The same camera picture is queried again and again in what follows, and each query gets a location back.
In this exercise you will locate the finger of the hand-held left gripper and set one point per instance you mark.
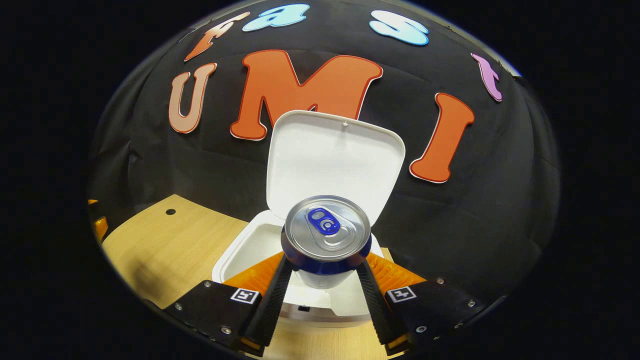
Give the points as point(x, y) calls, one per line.
point(101, 227)

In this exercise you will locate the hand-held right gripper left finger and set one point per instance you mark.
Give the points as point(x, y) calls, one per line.
point(270, 310)

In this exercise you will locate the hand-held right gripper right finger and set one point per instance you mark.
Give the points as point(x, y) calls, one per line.
point(375, 305)

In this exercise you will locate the blue pop can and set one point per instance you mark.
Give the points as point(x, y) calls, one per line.
point(325, 230)

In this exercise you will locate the white garbage bin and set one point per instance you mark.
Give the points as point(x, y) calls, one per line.
point(325, 155)

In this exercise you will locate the wooden desktop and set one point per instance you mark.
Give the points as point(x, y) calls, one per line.
point(165, 245)

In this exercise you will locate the black backdrop cloth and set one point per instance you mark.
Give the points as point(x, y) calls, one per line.
point(475, 200)

